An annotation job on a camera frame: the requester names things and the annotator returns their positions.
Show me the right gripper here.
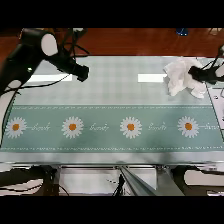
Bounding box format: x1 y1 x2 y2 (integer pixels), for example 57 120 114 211
187 65 211 83

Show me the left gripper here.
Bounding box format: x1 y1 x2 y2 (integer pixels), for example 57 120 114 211
70 62 91 83

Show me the white shirt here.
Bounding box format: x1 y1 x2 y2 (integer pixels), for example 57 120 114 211
163 57 208 99

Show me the black cable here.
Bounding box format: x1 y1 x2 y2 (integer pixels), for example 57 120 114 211
111 173 127 197

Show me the silver frame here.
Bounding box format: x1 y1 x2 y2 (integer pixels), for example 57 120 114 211
0 161 224 197

